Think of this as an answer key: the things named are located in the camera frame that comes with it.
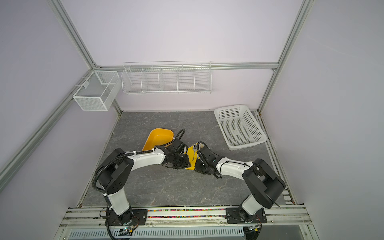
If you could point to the white vent grille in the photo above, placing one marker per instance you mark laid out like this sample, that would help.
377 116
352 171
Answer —
157 233

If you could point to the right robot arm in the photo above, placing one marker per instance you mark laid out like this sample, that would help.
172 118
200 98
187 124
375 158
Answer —
263 182

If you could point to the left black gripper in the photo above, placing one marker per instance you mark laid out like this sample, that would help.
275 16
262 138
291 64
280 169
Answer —
185 164

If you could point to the yellow paper napkin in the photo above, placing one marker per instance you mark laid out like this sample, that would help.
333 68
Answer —
193 156

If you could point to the white wire shelf rack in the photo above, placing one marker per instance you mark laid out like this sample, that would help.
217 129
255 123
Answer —
167 77

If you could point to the yellow plastic tray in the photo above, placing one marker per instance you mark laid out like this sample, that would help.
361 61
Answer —
158 137

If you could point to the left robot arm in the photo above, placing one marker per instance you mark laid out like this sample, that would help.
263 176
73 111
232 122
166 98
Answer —
112 174

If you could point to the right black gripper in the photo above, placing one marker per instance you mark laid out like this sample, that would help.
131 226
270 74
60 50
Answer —
197 167

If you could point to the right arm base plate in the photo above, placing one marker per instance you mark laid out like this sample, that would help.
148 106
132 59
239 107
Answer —
240 216

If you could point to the white mesh box basket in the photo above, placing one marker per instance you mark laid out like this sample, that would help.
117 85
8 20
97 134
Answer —
98 91

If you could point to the white perforated plastic basket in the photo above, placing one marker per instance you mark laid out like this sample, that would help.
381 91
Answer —
239 127

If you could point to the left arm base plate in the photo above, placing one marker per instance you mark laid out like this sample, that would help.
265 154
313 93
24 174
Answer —
135 217

